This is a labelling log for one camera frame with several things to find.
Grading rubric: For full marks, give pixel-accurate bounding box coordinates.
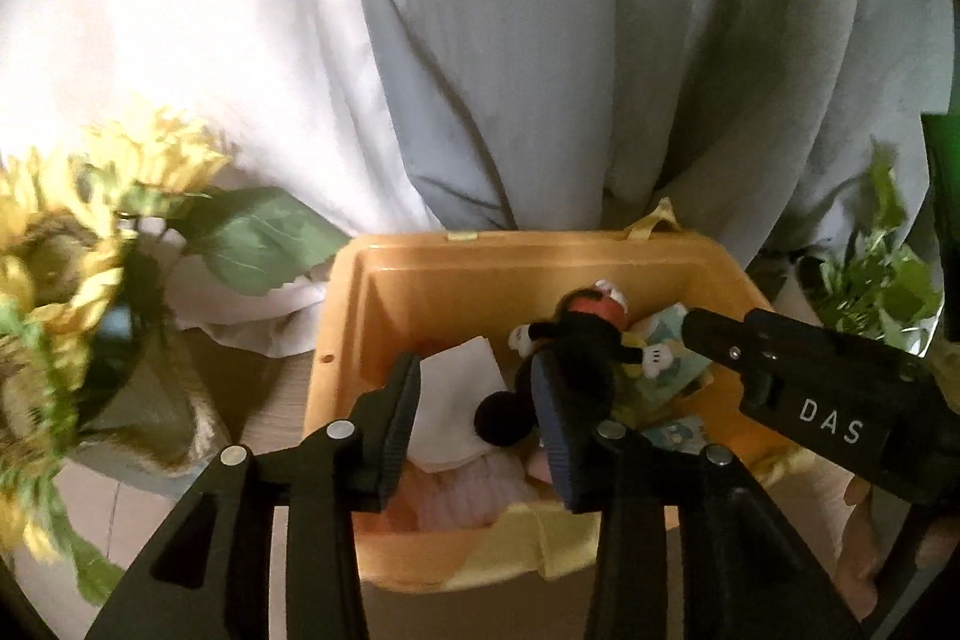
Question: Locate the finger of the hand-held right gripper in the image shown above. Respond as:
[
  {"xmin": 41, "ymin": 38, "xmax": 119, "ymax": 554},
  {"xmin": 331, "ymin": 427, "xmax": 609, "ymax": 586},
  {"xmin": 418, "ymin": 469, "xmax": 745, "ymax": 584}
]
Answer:
[{"xmin": 681, "ymin": 306, "xmax": 925, "ymax": 386}]

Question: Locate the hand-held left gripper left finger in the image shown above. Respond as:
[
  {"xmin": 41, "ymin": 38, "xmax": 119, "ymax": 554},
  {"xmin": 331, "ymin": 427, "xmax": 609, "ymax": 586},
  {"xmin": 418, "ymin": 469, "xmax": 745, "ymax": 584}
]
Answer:
[{"xmin": 84, "ymin": 351, "xmax": 422, "ymax": 640}]

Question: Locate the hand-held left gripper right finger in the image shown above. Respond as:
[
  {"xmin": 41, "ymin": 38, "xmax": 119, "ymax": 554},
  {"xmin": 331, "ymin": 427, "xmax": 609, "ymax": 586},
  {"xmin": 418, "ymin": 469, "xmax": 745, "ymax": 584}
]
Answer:
[{"xmin": 529, "ymin": 351, "xmax": 863, "ymax": 640}]

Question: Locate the white paper napkin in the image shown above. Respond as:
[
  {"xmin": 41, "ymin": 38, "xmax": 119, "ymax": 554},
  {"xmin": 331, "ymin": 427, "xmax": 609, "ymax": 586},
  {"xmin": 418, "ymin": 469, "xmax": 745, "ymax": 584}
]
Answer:
[{"xmin": 405, "ymin": 336, "xmax": 512, "ymax": 472}]

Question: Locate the pink knitted item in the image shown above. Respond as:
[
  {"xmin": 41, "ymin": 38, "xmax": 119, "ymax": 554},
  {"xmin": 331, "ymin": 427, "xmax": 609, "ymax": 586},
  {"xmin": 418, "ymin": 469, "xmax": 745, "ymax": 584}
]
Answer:
[{"xmin": 405, "ymin": 449, "xmax": 542, "ymax": 532}]

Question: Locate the black mouse plush toy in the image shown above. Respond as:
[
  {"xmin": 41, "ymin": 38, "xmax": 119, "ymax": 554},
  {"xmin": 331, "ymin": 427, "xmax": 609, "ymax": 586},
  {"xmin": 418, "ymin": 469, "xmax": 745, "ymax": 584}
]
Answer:
[{"xmin": 472, "ymin": 280, "xmax": 668, "ymax": 447}]

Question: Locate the orange plastic basket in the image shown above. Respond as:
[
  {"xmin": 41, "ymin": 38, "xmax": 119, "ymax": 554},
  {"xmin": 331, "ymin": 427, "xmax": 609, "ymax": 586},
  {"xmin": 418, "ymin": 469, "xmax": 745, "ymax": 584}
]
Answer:
[{"xmin": 304, "ymin": 197, "xmax": 818, "ymax": 592}]

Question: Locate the person's right hand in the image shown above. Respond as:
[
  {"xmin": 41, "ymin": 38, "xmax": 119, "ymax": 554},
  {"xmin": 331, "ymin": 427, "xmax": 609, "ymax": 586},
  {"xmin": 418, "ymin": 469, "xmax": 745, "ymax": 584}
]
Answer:
[{"xmin": 834, "ymin": 471, "xmax": 957, "ymax": 618}]

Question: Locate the green leafy plant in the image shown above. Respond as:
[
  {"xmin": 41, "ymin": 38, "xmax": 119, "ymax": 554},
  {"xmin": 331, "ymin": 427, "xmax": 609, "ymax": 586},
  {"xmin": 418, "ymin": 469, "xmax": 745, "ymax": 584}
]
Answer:
[{"xmin": 814, "ymin": 149, "xmax": 947, "ymax": 348}]

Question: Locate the grey ribbed flower pot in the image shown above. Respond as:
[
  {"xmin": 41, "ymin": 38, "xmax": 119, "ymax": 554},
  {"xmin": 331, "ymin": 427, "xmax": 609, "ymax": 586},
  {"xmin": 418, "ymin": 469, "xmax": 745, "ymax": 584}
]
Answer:
[{"xmin": 64, "ymin": 310, "xmax": 242, "ymax": 492}]

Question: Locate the grey curtain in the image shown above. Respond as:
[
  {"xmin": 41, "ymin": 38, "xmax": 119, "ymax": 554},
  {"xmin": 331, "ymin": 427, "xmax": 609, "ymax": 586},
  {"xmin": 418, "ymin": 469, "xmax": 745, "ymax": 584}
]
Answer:
[{"xmin": 337, "ymin": 0, "xmax": 955, "ymax": 281}]

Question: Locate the artificial sunflower bouquet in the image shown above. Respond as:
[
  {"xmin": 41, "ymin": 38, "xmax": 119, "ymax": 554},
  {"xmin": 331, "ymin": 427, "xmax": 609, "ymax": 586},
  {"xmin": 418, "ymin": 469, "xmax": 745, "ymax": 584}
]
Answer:
[{"xmin": 0, "ymin": 92, "xmax": 353, "ymax": 603}]

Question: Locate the white curtain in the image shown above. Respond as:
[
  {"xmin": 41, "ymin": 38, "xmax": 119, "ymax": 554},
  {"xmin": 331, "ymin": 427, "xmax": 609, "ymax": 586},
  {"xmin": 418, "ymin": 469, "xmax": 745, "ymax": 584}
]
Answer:
[{"xmin": 0, "ymin": 0, "xmax": 451, "ymax": 357}]

